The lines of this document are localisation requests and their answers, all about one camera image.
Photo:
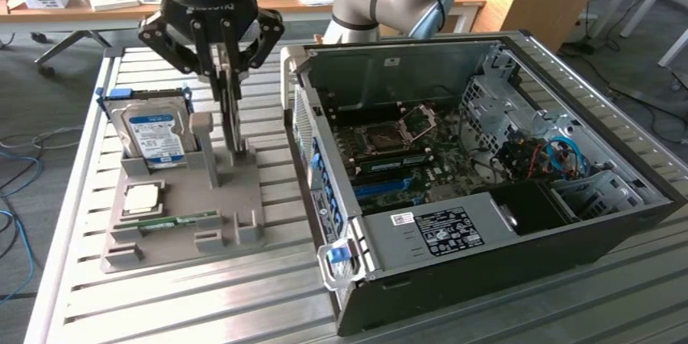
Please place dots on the low-profile Nvidia graphics card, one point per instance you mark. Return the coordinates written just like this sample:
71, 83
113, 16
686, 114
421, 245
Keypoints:
233, 126

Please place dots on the grey castor leg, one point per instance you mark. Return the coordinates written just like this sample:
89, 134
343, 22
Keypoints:
65, 46

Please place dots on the hard disk with blue caddy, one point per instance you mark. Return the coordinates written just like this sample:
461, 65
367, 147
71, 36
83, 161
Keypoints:
154, 134

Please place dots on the CPU socket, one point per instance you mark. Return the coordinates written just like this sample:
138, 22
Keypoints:
385, 138

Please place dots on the metal socket cover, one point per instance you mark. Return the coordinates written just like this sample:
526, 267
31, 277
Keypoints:
417, 122

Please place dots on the grey plastic parts rack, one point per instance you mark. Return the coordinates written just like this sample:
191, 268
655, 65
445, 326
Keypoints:
183, 195

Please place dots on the silver CPU chip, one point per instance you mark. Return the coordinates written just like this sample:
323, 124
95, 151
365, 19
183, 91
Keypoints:
141, 199

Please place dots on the blue expansion slot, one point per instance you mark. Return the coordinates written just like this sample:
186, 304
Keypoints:
382, 189

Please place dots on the green motherboard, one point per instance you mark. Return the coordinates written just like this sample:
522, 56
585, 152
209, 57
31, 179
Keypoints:
446, 167

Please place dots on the silver perforated drive cage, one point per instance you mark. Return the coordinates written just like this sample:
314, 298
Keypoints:
501, 110

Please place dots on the blue case release latch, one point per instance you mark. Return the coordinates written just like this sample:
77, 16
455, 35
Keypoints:
338, 256

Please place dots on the silver power supply unit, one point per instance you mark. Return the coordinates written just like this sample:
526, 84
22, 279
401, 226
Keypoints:
393, 247

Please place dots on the open black PC case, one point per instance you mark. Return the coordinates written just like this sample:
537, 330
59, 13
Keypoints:
485, 279

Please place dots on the silver disk bay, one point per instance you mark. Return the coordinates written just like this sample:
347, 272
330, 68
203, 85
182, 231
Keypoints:
602, 195

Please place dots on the white table frame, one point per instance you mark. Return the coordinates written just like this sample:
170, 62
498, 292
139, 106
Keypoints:
675, 50

